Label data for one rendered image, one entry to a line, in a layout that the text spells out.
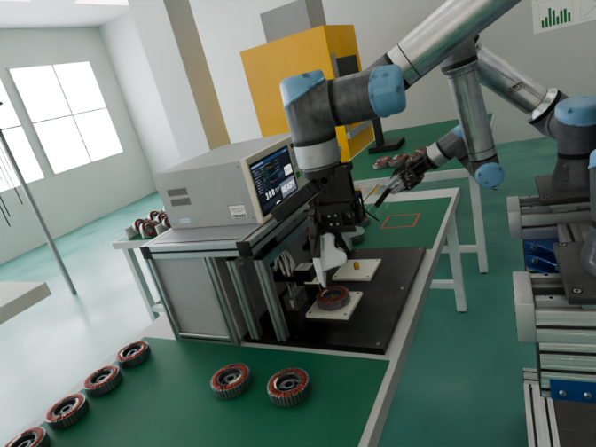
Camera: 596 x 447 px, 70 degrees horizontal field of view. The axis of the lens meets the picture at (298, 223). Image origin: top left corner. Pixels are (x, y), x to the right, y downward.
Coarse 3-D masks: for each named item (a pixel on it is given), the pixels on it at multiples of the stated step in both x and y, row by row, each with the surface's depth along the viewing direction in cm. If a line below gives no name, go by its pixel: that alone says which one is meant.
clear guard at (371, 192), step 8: (368, 184) 161; (376, 184) 158; (368, 192) 151; (376, 192) 153; (360, 200) 145; (368, 200) 145; (376, 200) 148; (384, 200) 151; (392, 200) 154; (368, 208) 141; (376, 208) 144; (384, 208) 147; (376, 216) 140
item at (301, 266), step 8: (304, 264) 142; (312, 264) 141; (296, 272) 139; (304, 272) 138; (312, 272) 139; (280, 280) 143; (288, 280) 142; (296, 280) 140; (304, 280) 139; (312, 280) 139; (288, 288) 144
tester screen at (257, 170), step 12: (276, 156) 140; (288, 156) 147; (252, 168) 127; (264, 168) 133; (276, 168) 139; (264, 180) 133; (276, 180) 139; (264, 192) 132; (276, 192) 138; (264, 204) 132
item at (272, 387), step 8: (288, 368) 114; (296, 368) 114; (272, 376) 114; (280, 376) 113; (288, 376) 113; (296, 376) 112; (304, 376) 110; (272, 384) 110; (280, 384) 112; (288, 384) 111; (304, 384) 108; (272, 392) 107; (280, 392) 106; (288, 392) 106; (296, 392) 106; (304, 392) 107; (272, 400) 107; (280, 400) 105; (288, 400) 105; (296, 400) 105
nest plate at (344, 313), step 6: (354, 294) 143; (360, 294) 143; (354, 300) 140; (312, 306) 143; (348, 306) 138; (354, 306) 137; (312, 312) 139; (318, 312) 138; (324, 312) 138; (330, 312) 137; (336, 312) 136; (342, 312) 135; (348, 312) 134; (336, 318) 134; (342, 318) 133; (348, 318) 132
